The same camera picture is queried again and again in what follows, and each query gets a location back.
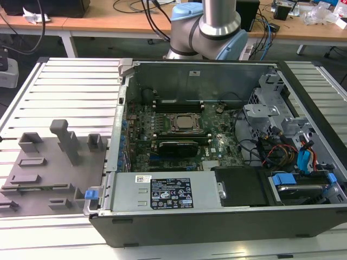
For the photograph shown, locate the black RAM slot bank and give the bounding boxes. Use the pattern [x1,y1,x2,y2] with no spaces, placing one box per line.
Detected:
[152,131,214,144]
[152,97,206,114]

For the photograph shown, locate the green RAM stick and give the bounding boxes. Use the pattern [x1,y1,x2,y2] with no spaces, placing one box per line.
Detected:
[156,99,203,106]

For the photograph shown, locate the black graphics card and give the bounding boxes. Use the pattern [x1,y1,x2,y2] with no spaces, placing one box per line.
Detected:
[158,139,199,158]

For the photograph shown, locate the green motherboard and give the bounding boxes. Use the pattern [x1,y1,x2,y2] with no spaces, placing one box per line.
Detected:
[125,100,245,173]

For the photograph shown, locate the silver chipset heatsink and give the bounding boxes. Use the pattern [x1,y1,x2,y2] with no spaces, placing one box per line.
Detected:
[202,161,221,172]

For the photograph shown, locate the grey power supply unit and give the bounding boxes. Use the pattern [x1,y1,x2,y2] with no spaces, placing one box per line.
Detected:
[110,172,226,215]

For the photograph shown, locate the grey case corner latch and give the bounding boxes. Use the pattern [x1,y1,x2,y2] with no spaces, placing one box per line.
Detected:
[118,58,134,79]

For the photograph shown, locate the black plastic shroud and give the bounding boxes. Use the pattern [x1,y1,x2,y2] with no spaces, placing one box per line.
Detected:
[210,166,269,208]

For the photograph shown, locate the silver metal drive cage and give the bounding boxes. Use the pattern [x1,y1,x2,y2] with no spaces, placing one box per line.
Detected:
[242,72,325,155]

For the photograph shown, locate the white power strip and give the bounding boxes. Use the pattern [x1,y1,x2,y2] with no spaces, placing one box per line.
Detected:
[238,44,255,61]

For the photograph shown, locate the black open PC case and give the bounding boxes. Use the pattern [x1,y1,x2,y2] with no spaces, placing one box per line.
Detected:
[88,58,347,249]

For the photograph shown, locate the grey parts rack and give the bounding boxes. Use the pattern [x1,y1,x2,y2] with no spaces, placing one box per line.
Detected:
[0,119,111,218]

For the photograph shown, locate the wooden desk white legs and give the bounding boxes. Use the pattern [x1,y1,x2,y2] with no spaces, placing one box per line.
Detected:
[0,0,347,59]

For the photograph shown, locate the hard disk in blue carrier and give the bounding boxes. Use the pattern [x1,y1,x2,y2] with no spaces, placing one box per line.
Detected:
[268,172,337,207]

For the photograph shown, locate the tall black box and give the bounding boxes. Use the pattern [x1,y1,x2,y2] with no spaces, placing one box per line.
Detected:
[237,0,261,32]

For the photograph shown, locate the small black box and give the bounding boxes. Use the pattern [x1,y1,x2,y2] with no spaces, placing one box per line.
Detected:
[273,4,293,21]

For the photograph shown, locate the wide black box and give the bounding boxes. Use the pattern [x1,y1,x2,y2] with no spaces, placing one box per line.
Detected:
[3,0,91,19]

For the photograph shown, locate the crumpled white paper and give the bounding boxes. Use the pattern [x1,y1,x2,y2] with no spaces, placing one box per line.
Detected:
[22,7,52,24]

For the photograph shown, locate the clear plastic bags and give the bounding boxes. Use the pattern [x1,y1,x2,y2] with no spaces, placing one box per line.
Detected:
[303,1,339,27]

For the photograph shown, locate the white red carton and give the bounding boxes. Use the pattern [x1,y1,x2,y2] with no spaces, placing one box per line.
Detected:
[332,0,347,30]

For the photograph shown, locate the CPU socket with metal frame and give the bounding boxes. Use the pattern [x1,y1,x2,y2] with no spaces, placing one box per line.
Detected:
[168,112,204,134]

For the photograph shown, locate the red yellow wire bundle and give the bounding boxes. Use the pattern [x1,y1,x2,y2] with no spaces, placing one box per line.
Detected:
[264,143,300,166]

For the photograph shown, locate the grey metal handle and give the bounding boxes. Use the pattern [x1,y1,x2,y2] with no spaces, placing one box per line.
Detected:
[82,185,107,217]

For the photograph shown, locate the blue hanging cable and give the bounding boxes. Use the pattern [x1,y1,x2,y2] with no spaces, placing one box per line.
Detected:
[263,21,274,61]

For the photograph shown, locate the blue flat wire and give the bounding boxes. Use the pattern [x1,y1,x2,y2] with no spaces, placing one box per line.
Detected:
[297,150,316,176]

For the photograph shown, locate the orange red wire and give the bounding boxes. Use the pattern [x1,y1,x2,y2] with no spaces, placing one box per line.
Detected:
[310,140,318,171]

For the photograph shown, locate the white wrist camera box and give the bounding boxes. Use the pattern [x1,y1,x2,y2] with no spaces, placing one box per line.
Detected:
[0,58,19,88]

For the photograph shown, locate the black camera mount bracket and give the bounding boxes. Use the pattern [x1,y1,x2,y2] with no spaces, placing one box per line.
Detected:
[0,48,9,72]

